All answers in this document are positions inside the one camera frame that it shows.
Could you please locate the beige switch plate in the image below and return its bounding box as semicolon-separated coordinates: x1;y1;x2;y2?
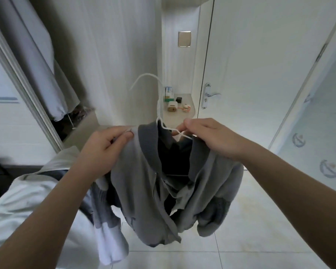
177;31;193;49

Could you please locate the white hoodie with blue letters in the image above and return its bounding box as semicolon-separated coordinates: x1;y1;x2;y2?
0;0;69;123

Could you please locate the rounded corner shelf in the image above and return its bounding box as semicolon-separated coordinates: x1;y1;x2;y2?
158;93;197;130

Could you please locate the grey two-tone jacket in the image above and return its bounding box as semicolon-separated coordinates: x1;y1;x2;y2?
81;120;245;248

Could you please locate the person's right forearm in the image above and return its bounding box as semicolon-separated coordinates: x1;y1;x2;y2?
238;142;336;269

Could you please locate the silver door handle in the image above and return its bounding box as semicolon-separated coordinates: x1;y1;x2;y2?
201;82;221;110

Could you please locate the dark fabric pile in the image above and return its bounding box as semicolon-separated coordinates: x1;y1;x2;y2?
52;105;94;139

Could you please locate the white door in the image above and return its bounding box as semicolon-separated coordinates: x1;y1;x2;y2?
197;0;336;156

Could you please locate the person's left hand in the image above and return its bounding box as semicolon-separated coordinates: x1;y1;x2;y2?
72;125;135;184

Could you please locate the white wire hanger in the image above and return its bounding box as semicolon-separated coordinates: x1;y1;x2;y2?
129;72;195;141

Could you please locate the person's left forearm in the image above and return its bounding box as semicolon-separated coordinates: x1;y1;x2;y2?
0;165;104;269

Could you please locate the person's right hand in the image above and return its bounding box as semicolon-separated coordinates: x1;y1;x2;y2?
176;117;251;164

